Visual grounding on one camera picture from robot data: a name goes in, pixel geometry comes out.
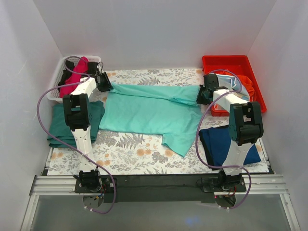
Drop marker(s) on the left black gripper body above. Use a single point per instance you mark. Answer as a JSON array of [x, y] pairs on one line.
[[104, 82]]

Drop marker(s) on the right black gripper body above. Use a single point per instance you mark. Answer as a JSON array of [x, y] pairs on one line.
[[203, 94]]

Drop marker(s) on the turquoise t shirt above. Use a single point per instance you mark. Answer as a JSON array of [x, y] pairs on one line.
[[169, 111]]

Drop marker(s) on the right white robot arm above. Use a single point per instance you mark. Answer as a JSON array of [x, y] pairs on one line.
[[245, 128]]

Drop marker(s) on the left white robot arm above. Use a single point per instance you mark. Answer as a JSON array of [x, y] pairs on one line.
[[79, 119]]

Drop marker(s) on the patterned light blue shirt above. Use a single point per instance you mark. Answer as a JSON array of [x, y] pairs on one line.
[[232, 83]]

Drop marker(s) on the magenta shirt in basket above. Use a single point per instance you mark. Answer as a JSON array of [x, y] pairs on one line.
[[74, 79]]

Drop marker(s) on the black garment in basket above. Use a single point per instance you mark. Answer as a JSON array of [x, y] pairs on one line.
[[66, 73]]

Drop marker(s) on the orange shirt in bin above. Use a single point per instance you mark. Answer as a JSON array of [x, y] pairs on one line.
[[244, 80]]

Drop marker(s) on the red plastic bin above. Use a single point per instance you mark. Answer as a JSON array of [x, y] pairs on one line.
[[235, 64]]

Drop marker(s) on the folded navy blue shirt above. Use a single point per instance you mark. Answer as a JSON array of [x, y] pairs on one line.
[[221, 150]]

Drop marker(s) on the white plastic basket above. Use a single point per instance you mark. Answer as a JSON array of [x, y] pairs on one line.
[[54, 95]]

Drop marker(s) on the folded dark green shirt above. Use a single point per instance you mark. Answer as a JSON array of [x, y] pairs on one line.
[[60, 130]]

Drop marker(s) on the floral table mat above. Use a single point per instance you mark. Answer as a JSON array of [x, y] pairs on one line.
[[132, 154]]

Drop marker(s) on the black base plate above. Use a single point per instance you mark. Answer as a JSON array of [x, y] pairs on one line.
[[157, 188]]

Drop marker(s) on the aluminium mounting rail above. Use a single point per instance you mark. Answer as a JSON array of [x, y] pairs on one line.
[[65, 185]]

